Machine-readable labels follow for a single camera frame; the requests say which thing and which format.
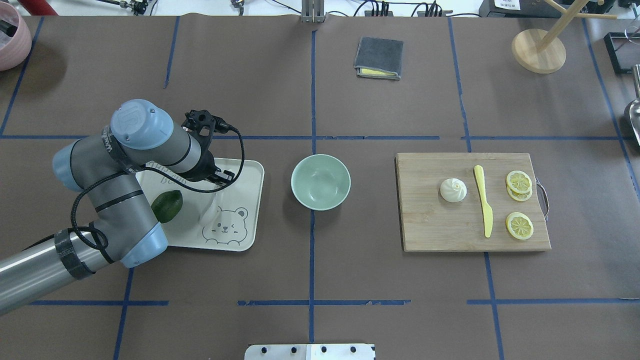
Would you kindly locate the white plastic spoon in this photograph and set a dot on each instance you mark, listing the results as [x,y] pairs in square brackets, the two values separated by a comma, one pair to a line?
[211,209]

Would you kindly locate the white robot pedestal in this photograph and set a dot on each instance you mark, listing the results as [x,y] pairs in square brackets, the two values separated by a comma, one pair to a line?
[311,351]

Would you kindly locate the lemon slice pair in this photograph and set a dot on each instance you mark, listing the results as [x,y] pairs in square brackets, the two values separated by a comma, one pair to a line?
[519,185]

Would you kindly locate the green avocado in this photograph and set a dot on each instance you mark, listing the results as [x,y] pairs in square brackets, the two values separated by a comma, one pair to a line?
[167,205]

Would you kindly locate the cream bear tray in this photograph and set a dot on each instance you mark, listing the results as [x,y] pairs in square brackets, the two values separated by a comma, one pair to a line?
[234,226]

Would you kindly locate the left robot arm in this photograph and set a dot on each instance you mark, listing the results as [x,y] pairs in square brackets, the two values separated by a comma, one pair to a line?
[111,219]

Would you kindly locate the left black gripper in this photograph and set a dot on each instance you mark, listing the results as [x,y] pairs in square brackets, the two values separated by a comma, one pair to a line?
[204,169]

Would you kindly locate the black tray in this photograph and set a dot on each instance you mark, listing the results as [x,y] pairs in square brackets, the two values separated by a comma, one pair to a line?
[624,53]

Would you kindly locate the white steamed bun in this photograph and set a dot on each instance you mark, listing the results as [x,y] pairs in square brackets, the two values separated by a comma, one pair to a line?
[453,190]

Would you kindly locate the silver metal scoop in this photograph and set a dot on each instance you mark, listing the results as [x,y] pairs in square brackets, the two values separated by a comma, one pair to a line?
[632,110]

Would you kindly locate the aluminium frame post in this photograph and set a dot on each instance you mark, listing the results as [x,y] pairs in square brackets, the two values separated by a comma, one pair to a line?
[313,11]

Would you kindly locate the single lemon slice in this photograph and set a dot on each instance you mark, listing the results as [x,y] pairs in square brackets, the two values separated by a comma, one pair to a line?
[519,226]

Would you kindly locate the grey yellow folded cloth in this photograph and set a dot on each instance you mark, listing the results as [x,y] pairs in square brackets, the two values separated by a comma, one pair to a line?
[379,58]

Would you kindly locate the wooden cutting board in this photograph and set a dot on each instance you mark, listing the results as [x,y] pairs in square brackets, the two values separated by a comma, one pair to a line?
[431,224]

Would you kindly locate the pink bowl of ice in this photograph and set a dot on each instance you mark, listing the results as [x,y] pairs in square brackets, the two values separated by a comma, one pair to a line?
[14,49]

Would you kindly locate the yellow plastic knife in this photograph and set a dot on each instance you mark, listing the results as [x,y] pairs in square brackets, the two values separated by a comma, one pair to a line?
[487,210]

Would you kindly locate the wooden mug tree stand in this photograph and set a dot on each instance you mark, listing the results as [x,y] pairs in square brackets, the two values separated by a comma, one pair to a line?
[540,51]

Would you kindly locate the red bottle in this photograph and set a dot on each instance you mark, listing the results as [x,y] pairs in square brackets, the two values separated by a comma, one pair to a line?
[38,7]

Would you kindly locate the green ceramic bowl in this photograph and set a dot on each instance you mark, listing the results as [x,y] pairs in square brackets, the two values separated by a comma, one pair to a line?
[320,182]

